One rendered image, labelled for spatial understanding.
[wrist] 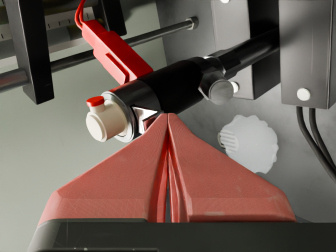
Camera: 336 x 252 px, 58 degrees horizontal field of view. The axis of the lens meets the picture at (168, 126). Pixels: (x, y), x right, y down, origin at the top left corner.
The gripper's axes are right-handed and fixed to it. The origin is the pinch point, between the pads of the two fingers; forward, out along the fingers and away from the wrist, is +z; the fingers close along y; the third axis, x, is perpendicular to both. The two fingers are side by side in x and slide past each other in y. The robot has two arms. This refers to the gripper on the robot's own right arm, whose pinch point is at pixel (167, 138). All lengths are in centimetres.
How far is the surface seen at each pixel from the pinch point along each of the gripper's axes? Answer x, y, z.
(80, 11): -2.2, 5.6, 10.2
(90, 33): -1.5, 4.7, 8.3
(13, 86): 6.6, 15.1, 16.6
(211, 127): 24.1, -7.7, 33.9
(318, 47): 0.4, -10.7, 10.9
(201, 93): 1.0, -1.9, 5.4
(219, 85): -0.1, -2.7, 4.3
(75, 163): 23.8, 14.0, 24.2
